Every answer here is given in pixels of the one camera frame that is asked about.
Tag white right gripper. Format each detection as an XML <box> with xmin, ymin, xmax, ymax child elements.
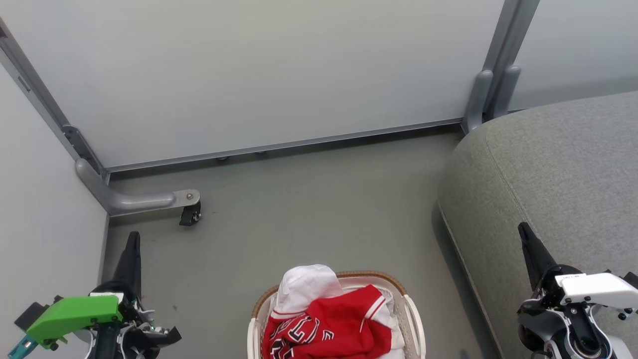
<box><xmin>518</xmin><ymin>222</ymin><xmax>638</xmax><ymax>320</ymax></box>

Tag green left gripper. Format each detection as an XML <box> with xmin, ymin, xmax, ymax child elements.
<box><xmin>15</xmin><ymin>231</ymin><xmax>150</xmax><ymax>351</ymax></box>

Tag red jersey with black number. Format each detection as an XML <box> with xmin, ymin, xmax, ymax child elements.
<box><xmin>261</xmin><ymin>312</ymin><xmax>339</xmax><ymax>359</ymax></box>

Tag red shorts with white trim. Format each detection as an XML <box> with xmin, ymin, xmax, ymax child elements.
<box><xmin>305</xmin><ymin>284</ymin><xmax>395</xmax><ymax>359</ymax></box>

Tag grey fabric sofa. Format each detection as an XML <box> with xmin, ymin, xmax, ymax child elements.
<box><xmin>438</xmin><ymin>91</ymin><xmax>638</xmax><ymax>359</ymax></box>

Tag grey partition foot tube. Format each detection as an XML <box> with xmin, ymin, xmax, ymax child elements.
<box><xmin>76</xmin><ymin>159</ymin><xmax>201</xmax><ymax>218</ymax></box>

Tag black caster wheel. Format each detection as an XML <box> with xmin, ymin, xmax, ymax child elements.
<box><xmin>179</xmin><ymin>201</ymin><xmax>202</xmax><ymax>227</ymax></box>

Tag white plastic laundry basket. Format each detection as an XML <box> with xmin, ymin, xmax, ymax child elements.
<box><xmin>247</xmin><ymin>271</ymin><xmax>427</xmax><ymax>359</ymax></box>

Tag white garment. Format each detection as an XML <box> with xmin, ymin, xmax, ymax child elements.
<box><xmin>272</xmin><ymin>264</ymin><xmax>405</xmax><ymax>352</ymax></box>

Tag grey partition corner post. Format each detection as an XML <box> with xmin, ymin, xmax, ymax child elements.
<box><xmin>0</xmin><ymin>17</ymin><xmax>111</xmax><ymax>181</ymax></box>

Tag grey partition bottom rail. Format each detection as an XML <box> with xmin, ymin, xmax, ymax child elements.
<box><xmin>106</xmin><ymin>118</ymin><xmax>465</xmax><ymax>174</ymax></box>

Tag grey partition post with feet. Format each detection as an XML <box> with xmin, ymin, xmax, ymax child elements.
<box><xmin>461</xmin><ymin>0</ymin><xmax>541</xmax><ymax>134</ymax></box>

